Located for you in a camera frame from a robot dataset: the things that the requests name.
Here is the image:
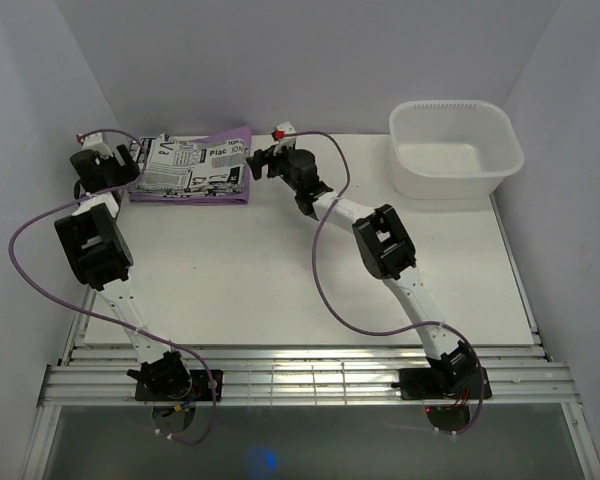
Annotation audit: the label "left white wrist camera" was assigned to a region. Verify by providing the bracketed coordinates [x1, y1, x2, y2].
[77, 132, 113, 158]

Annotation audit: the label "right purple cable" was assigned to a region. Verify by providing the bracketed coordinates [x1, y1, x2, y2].
[284, 129, 484, 437]

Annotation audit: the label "white plastic basket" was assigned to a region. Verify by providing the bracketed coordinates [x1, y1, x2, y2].
[389, 100, 525, 200]

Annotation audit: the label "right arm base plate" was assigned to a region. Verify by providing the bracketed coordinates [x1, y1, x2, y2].
[391, 368, 493, 400]

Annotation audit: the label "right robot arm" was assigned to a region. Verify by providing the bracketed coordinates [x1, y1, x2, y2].
[247, 146, 491, 401]

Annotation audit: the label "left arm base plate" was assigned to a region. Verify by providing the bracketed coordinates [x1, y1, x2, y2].
[133, 369, 224, 403]

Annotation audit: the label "newspaper print trousers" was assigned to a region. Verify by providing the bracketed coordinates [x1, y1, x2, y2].
[128, 130, 249, 199]

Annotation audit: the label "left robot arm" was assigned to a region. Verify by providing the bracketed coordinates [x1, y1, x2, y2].
[54, 134, 193, 400]

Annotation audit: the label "aluminium rail frame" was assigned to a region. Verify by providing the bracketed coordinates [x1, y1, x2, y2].
[35, 344, 600, 479]

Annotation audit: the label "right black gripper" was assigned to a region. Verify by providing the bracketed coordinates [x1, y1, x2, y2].
[247, 141, 302, 193]

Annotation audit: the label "folded purple trousers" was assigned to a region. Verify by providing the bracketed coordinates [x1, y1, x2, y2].
[129, 124, 254, 206]

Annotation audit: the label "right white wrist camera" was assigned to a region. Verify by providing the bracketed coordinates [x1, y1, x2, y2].
[271, 121, 296, 152]

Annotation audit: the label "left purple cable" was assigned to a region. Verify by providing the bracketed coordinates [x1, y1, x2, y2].
[8, 128, 217, 445]

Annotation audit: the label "purple cable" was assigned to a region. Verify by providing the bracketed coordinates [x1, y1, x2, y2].
[8, 128, 217, 445]
[284, 129, 484, 437]

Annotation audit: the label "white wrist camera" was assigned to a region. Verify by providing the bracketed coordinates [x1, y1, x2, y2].
[271, 121, 296, 152]
[77, 132, 113, 158]

